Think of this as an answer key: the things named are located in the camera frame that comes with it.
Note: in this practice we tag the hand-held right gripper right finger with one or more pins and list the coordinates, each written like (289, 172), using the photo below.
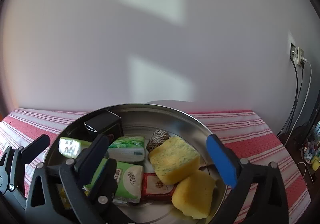
(221, 161)

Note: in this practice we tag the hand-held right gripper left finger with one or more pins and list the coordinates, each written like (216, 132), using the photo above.
(92, 156)

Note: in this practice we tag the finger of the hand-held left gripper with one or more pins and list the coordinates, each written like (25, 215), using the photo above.
(35, 148)
(106, 181)

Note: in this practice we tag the pale green tissue pack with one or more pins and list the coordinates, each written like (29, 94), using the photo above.
(127, 179)

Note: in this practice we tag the yellow cracker packet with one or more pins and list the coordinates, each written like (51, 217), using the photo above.
(63, 197)
(87, 192)

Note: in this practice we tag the green-white small box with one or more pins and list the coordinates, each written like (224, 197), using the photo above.
(71, 148)

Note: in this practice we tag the leaf print green tissue pack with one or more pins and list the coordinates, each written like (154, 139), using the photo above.
(127, 150)

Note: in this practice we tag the black box with red emblem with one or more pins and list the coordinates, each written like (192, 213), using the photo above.
(105, 123)

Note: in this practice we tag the plain yellow sponge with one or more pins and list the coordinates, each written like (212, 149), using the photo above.
(195, 196)

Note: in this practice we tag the green speckled yellow sponge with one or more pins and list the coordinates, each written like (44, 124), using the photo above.
(175, 161)

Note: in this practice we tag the red snack packet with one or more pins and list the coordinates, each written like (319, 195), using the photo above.
(153, 186)

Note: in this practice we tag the round printed cookie tin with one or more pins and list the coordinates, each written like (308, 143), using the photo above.
(155, 119)

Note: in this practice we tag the red striped tablecloth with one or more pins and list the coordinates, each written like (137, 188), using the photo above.
(250, 129)

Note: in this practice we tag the pile of colourful clutter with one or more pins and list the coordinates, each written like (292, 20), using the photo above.
(313, 156)

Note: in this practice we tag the wall socket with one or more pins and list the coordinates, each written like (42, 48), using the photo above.
(296, 54)

